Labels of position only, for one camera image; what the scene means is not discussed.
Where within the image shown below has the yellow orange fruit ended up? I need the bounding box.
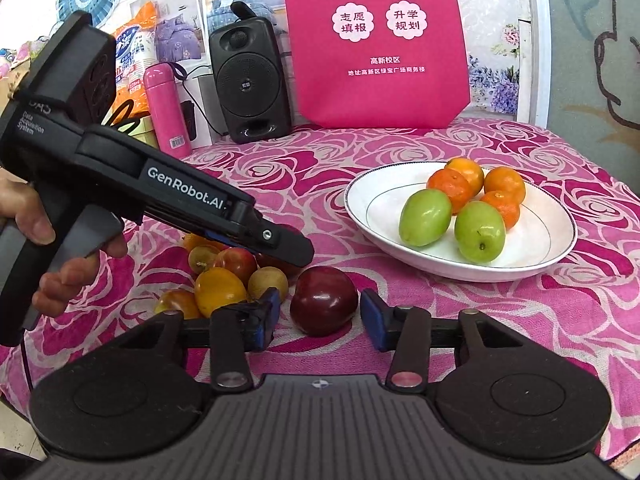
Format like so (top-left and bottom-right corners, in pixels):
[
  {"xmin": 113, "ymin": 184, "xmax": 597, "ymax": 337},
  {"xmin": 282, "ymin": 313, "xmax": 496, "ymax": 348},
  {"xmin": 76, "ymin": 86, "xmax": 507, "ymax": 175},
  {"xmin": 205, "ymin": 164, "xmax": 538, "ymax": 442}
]
[{"xmin": 194, "ymin": 266, "xmax": 248, "ymax": 318}]

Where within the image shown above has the orange-red plum front left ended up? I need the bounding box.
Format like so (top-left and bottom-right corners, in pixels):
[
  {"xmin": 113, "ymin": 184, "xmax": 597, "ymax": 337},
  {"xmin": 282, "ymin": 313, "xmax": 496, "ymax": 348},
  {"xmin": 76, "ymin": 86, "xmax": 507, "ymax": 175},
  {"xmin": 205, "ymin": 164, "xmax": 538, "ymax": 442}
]
[{"xmin": 154, "ymin": 289, "xmax": 202, "ymax": 320}]

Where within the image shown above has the orange tangerine back right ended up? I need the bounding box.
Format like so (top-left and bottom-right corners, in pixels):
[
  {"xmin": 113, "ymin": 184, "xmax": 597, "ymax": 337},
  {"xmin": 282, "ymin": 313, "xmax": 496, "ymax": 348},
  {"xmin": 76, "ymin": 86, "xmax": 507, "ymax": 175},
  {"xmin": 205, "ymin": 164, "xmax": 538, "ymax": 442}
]
[{"xmin": 484, "ymin": 166, "xmax": 526, "ymax": 204}]

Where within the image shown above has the person's left hand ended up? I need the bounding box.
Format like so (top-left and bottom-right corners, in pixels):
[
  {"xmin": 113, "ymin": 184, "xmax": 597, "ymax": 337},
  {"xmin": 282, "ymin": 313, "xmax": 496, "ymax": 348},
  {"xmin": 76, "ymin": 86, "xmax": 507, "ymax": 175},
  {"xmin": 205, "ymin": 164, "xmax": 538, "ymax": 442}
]
[{"xmin": 0, "ymin": 169, "xmax": 129, "ymax": 319}]

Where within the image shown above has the red-yellow plum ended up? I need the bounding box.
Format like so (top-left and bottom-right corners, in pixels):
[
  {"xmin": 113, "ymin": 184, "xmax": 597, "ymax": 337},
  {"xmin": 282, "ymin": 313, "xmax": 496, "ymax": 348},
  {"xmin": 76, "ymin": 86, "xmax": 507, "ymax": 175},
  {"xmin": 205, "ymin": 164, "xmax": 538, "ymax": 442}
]
[{"xmin": 214, "ymin": 247, "xmax": 257, "ymax": 285}]

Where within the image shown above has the white round plate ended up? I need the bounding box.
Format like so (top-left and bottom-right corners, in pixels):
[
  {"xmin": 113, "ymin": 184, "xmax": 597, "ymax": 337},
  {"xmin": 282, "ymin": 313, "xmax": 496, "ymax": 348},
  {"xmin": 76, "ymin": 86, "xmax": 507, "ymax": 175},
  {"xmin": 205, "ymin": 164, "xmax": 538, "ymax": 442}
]
[{"xmin": 344, "ymin": 162, "xmax": 578, "ymax": 283}]

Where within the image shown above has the pink thermos bottle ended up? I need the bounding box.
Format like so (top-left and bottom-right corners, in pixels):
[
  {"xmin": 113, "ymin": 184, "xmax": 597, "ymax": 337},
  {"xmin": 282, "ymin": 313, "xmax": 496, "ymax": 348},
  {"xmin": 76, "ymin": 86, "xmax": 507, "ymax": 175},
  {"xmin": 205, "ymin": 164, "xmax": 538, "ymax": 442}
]
[{"xmin": 143, "ymin": 63, "xmax": 192, "ymax": 158}]

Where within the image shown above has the black speaker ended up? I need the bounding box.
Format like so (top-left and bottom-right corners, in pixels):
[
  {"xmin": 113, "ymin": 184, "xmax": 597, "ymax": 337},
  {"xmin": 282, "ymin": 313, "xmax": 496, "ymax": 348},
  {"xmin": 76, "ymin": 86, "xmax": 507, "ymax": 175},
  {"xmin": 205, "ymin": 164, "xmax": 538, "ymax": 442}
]
[{"xmin": 209, "ymin": 1, "xmax": 292, "ymax": 144}]

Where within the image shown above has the yellow-orange round orange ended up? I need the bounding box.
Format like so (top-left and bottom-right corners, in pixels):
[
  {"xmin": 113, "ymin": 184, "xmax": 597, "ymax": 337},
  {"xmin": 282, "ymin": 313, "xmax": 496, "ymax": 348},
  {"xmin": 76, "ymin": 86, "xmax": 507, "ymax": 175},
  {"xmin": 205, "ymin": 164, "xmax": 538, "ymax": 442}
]
[{"xmin": 446, "ymin": 157, "xmax": 485, "ymax": 196}]

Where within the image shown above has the wrinkled dark orange tangerine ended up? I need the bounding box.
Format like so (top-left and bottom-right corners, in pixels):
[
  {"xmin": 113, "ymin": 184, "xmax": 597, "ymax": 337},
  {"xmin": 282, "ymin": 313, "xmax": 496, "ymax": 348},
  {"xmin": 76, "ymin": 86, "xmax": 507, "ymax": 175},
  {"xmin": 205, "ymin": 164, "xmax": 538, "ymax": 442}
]
[{"xmin": 426, "ymin": 168, "xmax": 475, "ymax": 214}]

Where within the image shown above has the small orange tangerine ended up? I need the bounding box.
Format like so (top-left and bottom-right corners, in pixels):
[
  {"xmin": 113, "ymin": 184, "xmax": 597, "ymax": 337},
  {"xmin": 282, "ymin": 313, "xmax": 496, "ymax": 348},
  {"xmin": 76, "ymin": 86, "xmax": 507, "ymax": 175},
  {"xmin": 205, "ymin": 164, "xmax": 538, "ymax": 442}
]
[{"xmin": 480, "ymin": 191, "xmax": 521, "ymax": 231}]

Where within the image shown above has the green apple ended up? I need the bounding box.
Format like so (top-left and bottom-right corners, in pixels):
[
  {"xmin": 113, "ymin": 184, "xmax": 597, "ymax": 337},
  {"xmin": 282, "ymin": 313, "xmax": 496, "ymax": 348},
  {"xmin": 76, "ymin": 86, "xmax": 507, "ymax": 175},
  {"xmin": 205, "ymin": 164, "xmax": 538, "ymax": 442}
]
[
  {"xmin": 454, "ymin": 200, "xmax": 506, "ymax": 264},
  {"xmin": 399, "ymin": 188, "xmax": 452, "ymax": 247}
]

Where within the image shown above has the yellow-green small plum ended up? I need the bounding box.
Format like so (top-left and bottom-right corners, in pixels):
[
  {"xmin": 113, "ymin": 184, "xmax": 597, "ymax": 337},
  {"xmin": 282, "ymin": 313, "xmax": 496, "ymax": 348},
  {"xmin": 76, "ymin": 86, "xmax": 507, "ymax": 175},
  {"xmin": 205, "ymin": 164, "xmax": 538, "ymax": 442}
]
[{"xmin": 188, "ymin": 246, "xmax": 220, "ymax": 275}]

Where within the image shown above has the orange detergent bag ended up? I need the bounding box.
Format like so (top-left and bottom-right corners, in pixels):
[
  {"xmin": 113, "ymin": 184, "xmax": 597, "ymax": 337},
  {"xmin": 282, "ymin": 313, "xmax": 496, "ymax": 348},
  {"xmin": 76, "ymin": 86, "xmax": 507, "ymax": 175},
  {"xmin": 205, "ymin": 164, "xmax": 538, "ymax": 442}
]
[{"xmin": 111, "ymin": 1, "xmax": 157, "ymax": 122}]

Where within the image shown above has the magenta tote bag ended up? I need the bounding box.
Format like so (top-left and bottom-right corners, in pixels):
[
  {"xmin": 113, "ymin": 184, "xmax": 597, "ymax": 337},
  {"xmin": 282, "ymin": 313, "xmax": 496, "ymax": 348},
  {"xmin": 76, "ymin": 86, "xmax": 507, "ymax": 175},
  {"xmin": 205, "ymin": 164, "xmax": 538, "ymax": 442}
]
[{"xmin": 285, "ymin": 0, "xmax": 471, "ymax": 128}]

